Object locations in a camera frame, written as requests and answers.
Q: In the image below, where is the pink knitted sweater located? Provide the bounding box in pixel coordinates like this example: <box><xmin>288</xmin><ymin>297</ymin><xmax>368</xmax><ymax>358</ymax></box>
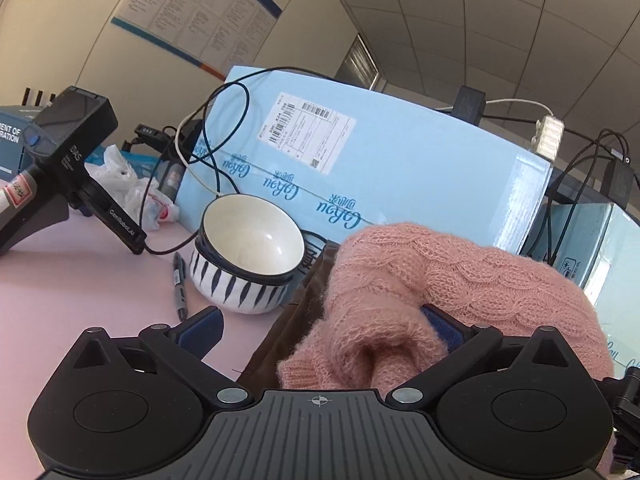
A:
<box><xmin>278</xmin><ymin>223</ymin><xmax>614</xmax><ymax>394</ymax></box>

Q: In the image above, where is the black marker pen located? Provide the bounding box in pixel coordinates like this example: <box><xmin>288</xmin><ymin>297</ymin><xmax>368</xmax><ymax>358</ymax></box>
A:
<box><xmin>172</xmin><ymin>252</ymin><xmax>188</xmax><ymax>322</ymax></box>

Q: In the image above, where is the white striped ceramic bowl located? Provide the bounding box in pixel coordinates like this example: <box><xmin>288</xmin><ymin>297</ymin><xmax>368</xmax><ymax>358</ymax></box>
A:
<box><xmin>188</xmin><ymin>194</ymin><xmax>305</xmax><ymax>315</ymax></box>

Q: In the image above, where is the brown leather bag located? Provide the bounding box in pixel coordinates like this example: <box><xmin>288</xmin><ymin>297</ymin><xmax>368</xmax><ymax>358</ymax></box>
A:
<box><xmin>236</xmin><ymin>240</ymin><xmax>340</xmax><ymax>396</ymax></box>

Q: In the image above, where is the white plastic bag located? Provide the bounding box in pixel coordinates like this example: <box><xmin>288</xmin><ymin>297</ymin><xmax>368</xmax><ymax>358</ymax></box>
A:
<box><xmin>85</xmin><ymin>144</ymin><xmax>180</xmax><ymax>231</ymax></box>

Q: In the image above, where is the white power strip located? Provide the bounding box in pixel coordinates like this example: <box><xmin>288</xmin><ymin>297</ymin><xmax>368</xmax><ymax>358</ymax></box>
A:
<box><xmin>532</xmin><ymin>115</ymin><xmax>565</xmax><ymax>162</ymax></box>

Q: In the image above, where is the black power adapter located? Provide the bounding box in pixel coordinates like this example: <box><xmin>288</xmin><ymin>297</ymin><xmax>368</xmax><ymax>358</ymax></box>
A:
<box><xmin>451</xmin><ymin>86</ymin><xmax>486</xmax><ymax>126</ymax></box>

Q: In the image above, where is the large light blue box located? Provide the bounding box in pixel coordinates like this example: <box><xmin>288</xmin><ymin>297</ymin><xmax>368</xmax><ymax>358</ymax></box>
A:
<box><xmin>177</xmin><ymin>66</ymin><xmax>550</xmax><ymax>252</ymax></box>

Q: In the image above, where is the black cable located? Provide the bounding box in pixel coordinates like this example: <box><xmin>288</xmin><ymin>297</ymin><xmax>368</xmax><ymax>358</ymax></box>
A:
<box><xmin>136</xmin><ymin>64</ymin><xmax>336</xmax><ymax>256</ymax></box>

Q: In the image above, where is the black handheld camera device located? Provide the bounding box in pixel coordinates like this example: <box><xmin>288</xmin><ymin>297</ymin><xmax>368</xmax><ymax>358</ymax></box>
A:
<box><xmin>1</xmin><ymin>87</ymin><xmax>146</xmax><ymax>255</ymax></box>

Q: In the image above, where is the wall notice board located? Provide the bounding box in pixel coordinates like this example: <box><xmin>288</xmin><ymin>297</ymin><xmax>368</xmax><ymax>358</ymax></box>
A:
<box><xmin>112</xmin><ymin>0</ymin><xmax>282</xmax><ymax>80</ymax></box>

